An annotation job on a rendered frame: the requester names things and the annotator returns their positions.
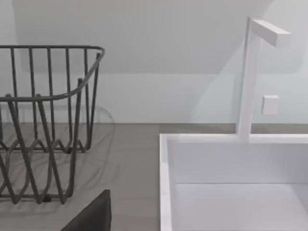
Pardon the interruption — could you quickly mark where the dark grey wire basket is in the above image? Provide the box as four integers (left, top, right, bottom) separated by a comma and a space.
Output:
0, 45, 106, 205

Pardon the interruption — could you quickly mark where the white sink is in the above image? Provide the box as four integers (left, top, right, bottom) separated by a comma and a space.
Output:
159, 133, 308, 231

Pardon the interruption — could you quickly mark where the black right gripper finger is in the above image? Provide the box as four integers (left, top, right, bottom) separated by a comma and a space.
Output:
60, 189, 112, 231

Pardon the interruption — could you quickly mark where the small white square knob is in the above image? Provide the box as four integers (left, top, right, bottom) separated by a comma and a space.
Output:
262, 95, 280, 115

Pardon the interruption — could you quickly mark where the tall white tap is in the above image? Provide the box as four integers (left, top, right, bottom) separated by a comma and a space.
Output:
235, 16, 293, 143

